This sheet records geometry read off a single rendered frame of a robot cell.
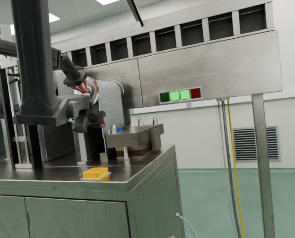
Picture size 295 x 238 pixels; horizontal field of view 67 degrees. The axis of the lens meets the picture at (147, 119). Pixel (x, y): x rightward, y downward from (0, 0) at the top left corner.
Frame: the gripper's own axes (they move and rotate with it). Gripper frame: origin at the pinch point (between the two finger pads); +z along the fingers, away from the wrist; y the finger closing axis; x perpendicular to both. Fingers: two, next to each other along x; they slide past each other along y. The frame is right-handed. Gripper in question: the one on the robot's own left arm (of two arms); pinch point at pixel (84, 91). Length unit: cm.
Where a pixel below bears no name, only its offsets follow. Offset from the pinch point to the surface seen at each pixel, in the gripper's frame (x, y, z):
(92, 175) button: -39.4, 16.0, 6.3
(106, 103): 2.5, 4.6, 12.1
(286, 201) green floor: 30, 113, 206
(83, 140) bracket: -17.0, -3.6, 16.1
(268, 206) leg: -18, 82, 89
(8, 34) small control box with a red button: 34, -55, -21
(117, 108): 7.6, 4.9, 22.0
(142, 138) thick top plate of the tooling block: -13.3, 24.9, 21.3
